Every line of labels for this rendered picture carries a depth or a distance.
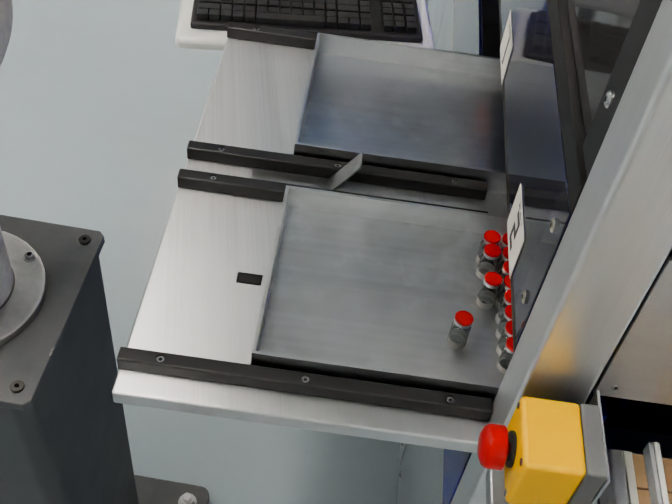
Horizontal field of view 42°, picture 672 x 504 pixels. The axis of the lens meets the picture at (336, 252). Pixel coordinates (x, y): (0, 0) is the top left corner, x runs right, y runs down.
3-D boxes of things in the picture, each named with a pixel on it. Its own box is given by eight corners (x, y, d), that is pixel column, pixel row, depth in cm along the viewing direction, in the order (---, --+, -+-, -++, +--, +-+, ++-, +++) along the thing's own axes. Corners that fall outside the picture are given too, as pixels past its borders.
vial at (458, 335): (465, 335, 100) (473, 312, 97) (465, 351, 99) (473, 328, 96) (446, 332, 100) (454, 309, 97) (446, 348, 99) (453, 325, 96)
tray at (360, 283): (547, 241, 112) (554, 222, 110) (561, 415, 95) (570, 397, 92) (284, 204, 112) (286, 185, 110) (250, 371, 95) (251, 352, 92)
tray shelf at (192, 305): (528, 73, 140) (531, 63, 138) (559, 464, 93) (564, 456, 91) (232, 31, 140) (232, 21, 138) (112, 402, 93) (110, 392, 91)
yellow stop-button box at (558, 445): (576, 445, 83) (600, 404, 78) (583, 515, 78) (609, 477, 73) (498, 434, 83) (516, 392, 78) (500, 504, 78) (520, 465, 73)
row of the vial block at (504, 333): (510, 258, 109) (519, 233, 106) (515, 377, 97) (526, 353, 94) (493, 255, 109) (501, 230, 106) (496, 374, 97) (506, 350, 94)
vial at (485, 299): (493, 297, 105) (502, 272, 101) (494, 311, 103) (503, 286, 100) (475, 294, 105) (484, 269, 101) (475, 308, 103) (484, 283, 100)
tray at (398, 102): (533, 82, 135) (539, 63, 133) (543, 198, 118) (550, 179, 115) (316, 51, 135) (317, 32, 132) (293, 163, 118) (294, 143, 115)
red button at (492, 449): (514, 442, 81) (525, 419, 78) (516, 481, 78) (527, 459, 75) (474, 436, 81) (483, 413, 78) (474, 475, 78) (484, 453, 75)
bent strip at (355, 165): (358, 185, 116) (363, 151, 112) (356, 200, 114) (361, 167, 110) (252, 171, 116) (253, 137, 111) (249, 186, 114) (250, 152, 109)
